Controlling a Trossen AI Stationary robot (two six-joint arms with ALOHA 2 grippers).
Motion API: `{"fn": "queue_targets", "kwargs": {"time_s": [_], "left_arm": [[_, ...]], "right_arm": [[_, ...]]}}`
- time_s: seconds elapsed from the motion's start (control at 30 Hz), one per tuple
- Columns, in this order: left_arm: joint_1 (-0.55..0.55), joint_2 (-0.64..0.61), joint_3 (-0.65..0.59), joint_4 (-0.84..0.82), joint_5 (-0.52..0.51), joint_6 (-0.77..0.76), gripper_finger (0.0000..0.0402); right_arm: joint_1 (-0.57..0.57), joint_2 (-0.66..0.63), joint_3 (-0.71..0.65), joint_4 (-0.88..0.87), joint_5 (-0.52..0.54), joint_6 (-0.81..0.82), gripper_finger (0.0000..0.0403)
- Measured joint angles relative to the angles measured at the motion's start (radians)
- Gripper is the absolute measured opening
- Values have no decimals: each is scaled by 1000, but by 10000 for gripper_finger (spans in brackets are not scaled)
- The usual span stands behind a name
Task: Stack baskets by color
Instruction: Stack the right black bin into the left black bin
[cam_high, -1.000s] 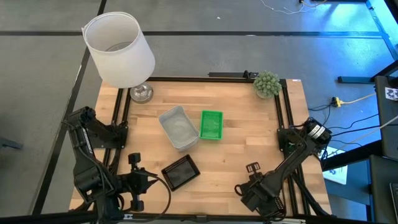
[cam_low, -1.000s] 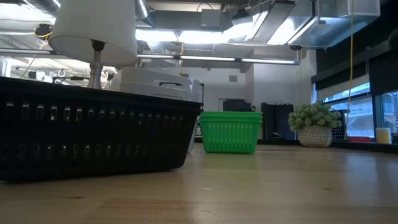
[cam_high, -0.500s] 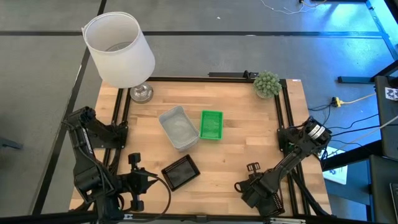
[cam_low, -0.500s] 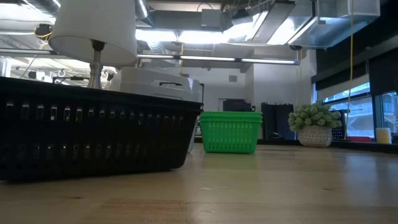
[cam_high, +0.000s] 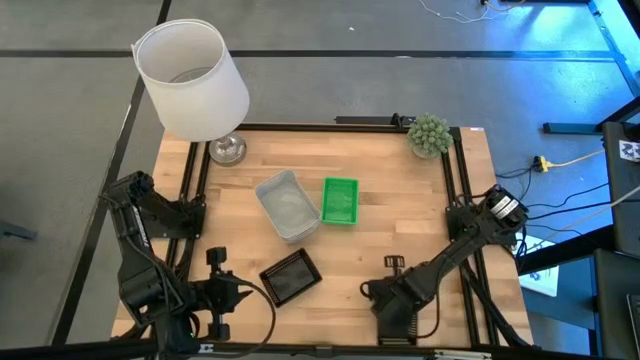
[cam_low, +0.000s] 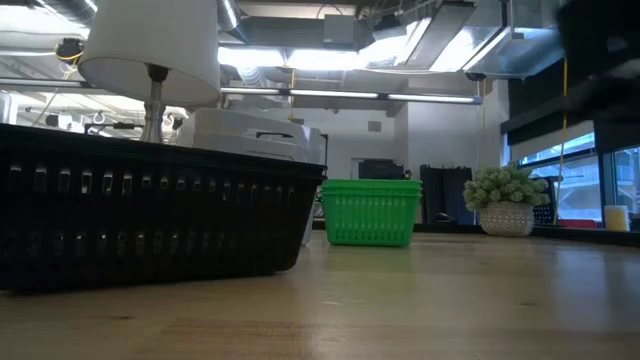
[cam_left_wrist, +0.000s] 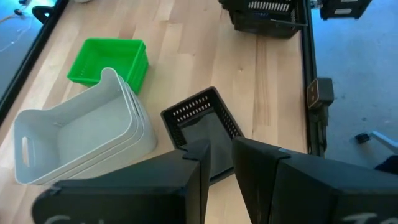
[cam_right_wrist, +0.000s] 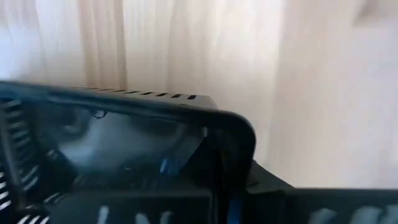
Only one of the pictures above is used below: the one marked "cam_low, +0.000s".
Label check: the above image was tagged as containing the black plastic slotted basket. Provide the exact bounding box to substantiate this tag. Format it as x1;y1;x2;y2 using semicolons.
0;122;329;294

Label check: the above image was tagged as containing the silver ceiling air duct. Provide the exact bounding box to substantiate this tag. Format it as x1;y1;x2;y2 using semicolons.
359;0;479;71
462;24;566;81

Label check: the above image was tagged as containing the long linear ceiling light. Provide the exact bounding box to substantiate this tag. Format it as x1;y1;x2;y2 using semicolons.
219;87;484;106

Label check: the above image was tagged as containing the white shade table lamp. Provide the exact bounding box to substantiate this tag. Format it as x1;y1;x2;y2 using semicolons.
77;0;224;145

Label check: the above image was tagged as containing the red flat object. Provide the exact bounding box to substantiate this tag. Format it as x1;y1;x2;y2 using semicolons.
559;218;600;230

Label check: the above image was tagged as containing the pale yellow cylinder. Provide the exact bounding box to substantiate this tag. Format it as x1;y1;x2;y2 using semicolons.
603;204;631;233

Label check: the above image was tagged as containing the green plastic slotted basket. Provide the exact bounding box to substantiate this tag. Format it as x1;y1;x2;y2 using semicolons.
322;188;423;248
322;179;423;187
322;183;423;192

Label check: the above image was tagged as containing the black mesh chair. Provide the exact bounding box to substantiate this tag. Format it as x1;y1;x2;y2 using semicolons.
532;177;557;225

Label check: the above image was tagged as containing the green artificial potted plant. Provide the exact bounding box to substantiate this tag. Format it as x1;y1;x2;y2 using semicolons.
462;162;551;239

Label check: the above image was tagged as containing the round silver duct pipe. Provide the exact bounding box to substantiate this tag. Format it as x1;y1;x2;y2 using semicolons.
217;0;247;34

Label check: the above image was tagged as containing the black curtain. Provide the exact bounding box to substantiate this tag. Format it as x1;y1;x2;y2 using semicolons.
419;164;476;226

